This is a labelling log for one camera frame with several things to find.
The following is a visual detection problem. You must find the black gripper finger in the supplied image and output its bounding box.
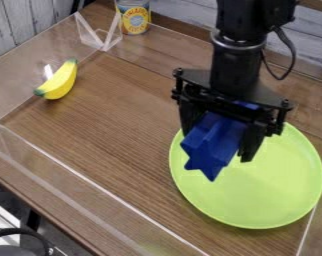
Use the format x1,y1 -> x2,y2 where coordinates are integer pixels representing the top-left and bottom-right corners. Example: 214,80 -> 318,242
238,124 -> 269,163
179,101 -> 206,135

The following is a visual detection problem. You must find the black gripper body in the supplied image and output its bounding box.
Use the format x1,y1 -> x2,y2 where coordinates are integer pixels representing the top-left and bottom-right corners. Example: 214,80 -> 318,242
172,68 -> 294,136

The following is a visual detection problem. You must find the blue star-shaped block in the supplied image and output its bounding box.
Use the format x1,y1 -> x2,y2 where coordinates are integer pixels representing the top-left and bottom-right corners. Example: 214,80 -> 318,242
180,112 -> 249,182

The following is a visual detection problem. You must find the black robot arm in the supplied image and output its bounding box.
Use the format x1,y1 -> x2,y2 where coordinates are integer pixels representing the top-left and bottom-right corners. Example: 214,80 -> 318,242
172,0 -> 297,162

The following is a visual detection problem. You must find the green round plate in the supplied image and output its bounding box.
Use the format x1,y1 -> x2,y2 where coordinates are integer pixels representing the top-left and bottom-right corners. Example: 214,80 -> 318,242
168,124 -> 322,229

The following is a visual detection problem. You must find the yellow toy banana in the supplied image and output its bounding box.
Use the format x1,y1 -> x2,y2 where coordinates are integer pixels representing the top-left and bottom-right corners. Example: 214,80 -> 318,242
33,58 -> 78,100

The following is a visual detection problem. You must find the yellow blue labelled can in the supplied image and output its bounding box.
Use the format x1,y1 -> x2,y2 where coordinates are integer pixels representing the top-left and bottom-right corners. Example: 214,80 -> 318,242
115,0 -> 151,35

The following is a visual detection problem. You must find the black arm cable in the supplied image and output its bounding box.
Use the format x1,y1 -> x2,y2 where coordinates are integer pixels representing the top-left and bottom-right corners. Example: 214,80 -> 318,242
261,27 -> 298,81

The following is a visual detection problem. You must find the clear acrylic corner bracket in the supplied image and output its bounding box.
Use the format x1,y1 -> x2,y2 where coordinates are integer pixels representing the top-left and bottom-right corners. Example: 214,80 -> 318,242
75,12 -> 123,52

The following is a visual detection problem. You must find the clear acrylic front wall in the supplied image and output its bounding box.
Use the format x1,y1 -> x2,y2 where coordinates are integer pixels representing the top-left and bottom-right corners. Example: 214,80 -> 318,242
0,123 -> 208,256

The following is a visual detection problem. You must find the black cable bottom left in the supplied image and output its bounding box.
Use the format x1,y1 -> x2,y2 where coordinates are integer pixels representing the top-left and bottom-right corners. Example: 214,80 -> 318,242
0,228 -> 57,256

